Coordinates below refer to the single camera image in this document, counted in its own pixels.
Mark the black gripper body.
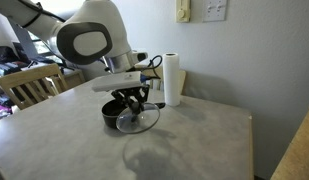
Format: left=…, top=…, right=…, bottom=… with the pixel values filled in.
left=110, top=84, right=151, bottom=100

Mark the glass lid with black knob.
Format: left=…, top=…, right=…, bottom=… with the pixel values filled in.
left=115, top=102, right=161, bottom=134

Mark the white paper towel roll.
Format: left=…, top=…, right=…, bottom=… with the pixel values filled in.
left=162, top=52, right=182, bottom=108

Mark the light wooden chair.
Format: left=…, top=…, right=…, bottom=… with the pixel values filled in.
left=135, top=64, right=188, bottom=96
left=0, top=63, right=69, bottom=111

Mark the purple cloth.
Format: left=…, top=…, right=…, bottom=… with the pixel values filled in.
left=0, top=103, right=12, bottom=122

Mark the black bag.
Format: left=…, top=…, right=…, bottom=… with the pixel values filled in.
left=0, top=45, right=21, bottom=64

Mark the wooden countertop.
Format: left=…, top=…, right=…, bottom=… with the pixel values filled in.
left=270, top=103, right=309, bottom=180

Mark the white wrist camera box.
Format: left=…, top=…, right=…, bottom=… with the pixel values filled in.
left=91, top=70, right=143, bottom=93

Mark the black cable with blue plug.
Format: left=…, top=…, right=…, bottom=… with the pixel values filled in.
left=125, top=54, right=164, bottom=84

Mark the black pot with handle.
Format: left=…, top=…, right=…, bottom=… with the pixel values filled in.
left=101, top=99, right=167, bottom=130

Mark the beige wall thermostat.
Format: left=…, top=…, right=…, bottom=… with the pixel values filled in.
left=175, top=0, right=192, bottom=24

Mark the white light switch plate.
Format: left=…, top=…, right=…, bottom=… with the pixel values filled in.
left=202, top=0, right=228, bottom=23

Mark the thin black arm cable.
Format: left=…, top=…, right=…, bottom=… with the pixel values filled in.
left=17, top=0, right=67, bottom=28

